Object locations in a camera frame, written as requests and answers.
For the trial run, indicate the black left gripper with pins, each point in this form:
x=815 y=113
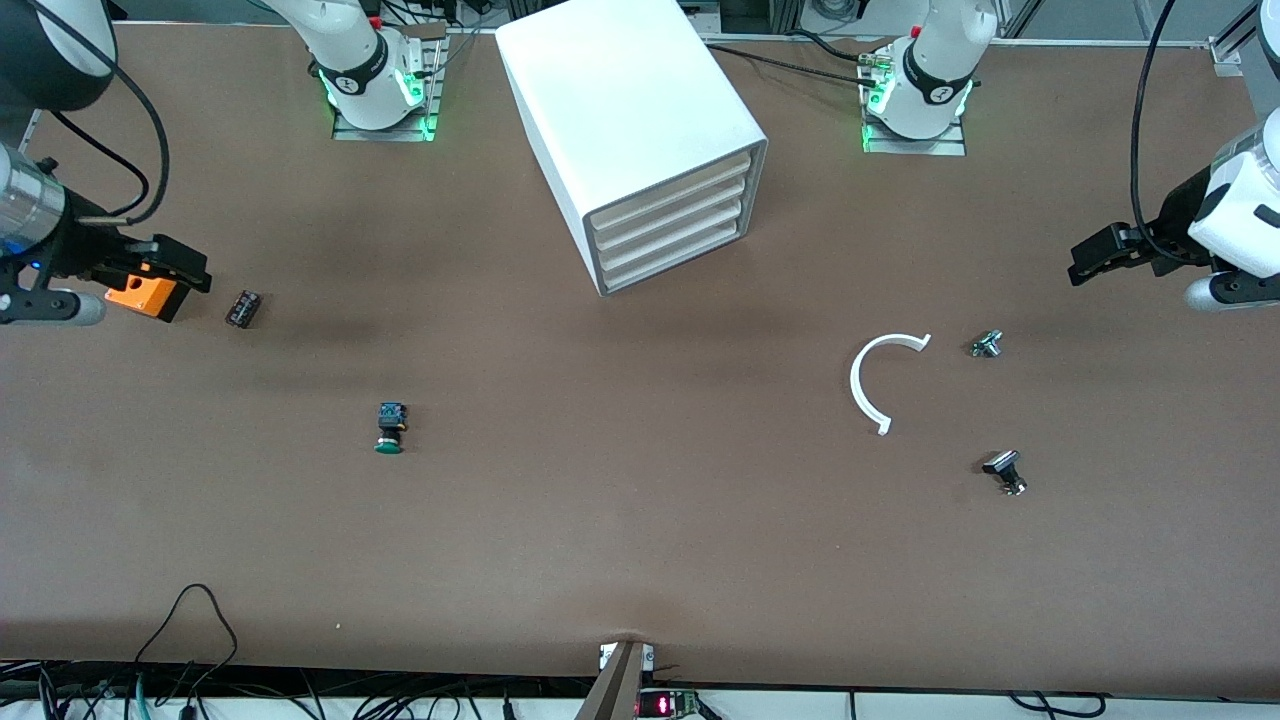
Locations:
x=1176 y=224

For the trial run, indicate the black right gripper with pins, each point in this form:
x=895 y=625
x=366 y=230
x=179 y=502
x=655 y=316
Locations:
x=80 y=250

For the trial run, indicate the green mushroom push button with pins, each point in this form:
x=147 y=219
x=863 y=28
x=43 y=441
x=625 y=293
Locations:
x=390 y=425

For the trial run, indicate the white plastic drawer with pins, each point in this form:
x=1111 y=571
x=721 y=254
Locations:
x=670 y=213
x=670 y=255
x=670 y=192
x=670 y=234

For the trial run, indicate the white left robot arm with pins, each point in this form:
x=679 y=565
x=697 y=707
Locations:
x=935 y=60

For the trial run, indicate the black square-head push button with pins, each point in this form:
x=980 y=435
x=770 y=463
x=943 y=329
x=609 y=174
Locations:
x=1003 y=466

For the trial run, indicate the white drawer cabinet housing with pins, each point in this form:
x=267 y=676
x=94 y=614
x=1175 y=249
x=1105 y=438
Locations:
x=620 y=100

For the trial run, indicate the small black connector block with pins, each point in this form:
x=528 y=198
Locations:
x=243 y=309

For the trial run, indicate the black module with red display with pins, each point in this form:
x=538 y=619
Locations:
x=662 y=706

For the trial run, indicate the orange black button enclosure box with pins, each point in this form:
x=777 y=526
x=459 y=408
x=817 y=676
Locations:
x=140 y=297

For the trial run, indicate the small silver toggle switch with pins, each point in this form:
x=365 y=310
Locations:
x=987 y=345

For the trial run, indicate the aluminium frame profile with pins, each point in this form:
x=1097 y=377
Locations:
x=32 y=125
x=1225 y=50

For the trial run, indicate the brown tapered post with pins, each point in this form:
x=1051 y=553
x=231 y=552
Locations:
x=618 y=690

